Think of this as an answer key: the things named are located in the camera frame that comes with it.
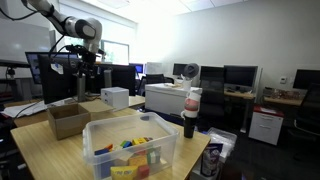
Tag tall black chair back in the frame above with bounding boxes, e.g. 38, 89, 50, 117
197, 65, 227, 128

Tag yellow printed block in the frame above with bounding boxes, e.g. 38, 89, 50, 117
110, 165, 139, 180

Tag clutter on background desk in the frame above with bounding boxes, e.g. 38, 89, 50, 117
263, 86, 308, 101

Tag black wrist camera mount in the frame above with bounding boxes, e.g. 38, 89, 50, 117
64, 44, 105, 56

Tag black wide monitor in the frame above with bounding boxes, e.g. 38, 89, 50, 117
87, 63, 137, 97

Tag dark blue flat block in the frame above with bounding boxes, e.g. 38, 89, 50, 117
94, 147, 110, 157

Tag dark printed bag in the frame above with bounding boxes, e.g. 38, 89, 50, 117
199, 142, 224, 178

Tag black mesh office chair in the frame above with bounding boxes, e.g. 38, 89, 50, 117
288, 83, 320, 148

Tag green and white block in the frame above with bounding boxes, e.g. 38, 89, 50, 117
146, 148, 162, 165

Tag clear plastic floor bin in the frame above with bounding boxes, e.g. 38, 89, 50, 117
206, 126, 238, 164

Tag white low cabinet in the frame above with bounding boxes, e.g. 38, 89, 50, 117
144, 82, 194, 116

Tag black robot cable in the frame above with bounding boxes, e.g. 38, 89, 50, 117
0, 6, 68, 59

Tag small monitor with blue screen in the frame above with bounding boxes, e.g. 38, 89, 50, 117
129, 62, 145, 76

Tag grey desk fan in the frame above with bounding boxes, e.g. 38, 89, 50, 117
182, 62, 201, 81

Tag black bottle with white sleeve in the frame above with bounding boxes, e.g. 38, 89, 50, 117
180, 87, 204, 140

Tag black background monitor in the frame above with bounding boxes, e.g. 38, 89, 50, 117
292, 68, 320, 90
223, 64, 259, 89
172, 62, 188, 77

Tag white papers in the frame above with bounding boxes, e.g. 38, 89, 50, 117
0, 98, 73, 119

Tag white tag on monitor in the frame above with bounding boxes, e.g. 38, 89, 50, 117
50, 62, 65, 75

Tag white cabinet with red top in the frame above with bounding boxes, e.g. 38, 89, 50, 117
248, 105, 285, 147

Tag brown cardboard box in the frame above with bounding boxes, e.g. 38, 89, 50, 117
46, 99, 116, 141

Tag white cup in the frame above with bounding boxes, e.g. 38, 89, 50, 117
181, 78, 194, 92

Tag black Dell monitor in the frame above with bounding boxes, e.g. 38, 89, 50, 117
37, 52, 90, 105

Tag clear plastic storage bin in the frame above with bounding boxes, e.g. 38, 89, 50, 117
82, 111, 181, 180

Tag white small drawer box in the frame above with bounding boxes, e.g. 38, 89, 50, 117
100, 86, 130, 113

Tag large blue block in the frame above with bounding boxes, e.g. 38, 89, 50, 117
99, 159, 116, 179

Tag red block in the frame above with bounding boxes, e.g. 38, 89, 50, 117
137, 164, 151, 179

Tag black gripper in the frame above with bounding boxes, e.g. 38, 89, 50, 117
76, 49, 98, 80

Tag wooden background desk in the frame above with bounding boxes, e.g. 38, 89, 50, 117
263, 95, 305, 108
223, 89, 257, 134

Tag window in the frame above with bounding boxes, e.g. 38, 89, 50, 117
64, 36, 130, 66

